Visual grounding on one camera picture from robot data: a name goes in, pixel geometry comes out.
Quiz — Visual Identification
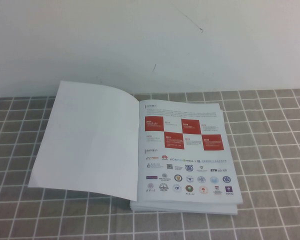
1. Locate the stack of white brochures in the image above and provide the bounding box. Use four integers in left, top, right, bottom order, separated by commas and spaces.
128, 102, 243, 216

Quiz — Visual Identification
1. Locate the white product brochure book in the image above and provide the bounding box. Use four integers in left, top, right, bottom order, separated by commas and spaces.
27, 80, 243, 205

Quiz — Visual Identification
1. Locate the grey checked tablecloth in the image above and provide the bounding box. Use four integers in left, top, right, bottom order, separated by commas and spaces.
0, 88, 300, 240

